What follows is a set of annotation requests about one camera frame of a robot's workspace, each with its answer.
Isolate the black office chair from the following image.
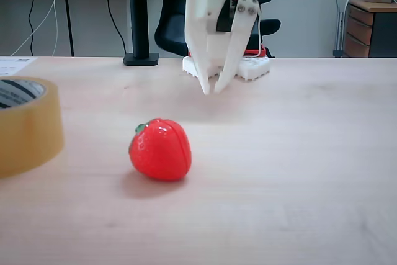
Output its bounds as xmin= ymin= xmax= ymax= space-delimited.
xmin=151 ymin=0 xmax=282 ymax=58

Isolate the grey metal crutch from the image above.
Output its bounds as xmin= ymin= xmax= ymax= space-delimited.
xmin=332 ymin=0 xmax=357 ymax=58

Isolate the red toy strawberry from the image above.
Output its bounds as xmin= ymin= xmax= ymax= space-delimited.
xmin=128 ymin=117 xmax=192 ymax=182

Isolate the wooden drawer cabinet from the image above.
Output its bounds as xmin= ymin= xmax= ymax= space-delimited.
xmin=343 ymin=0 xmax=397 ymax=58

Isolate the white printed paper sheet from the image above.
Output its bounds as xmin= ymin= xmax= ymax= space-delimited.
xmin=0 ymin=56 xmax=38 ymax=78

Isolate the yellowish packing tape roll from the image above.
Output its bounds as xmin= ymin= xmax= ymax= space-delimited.
xmin=0 ymin=76 xmax=65 ymax=178

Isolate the thin black hanging cable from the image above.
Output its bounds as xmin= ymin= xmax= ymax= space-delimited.
xmin=101 ymin=0 xmax=128 ymax=56
xmin=27 ymin=0 xmax=43 ymax=57

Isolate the white hanging cable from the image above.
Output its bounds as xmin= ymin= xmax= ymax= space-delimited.
xmin=9 ymin=0 xmax=77 ymax=57

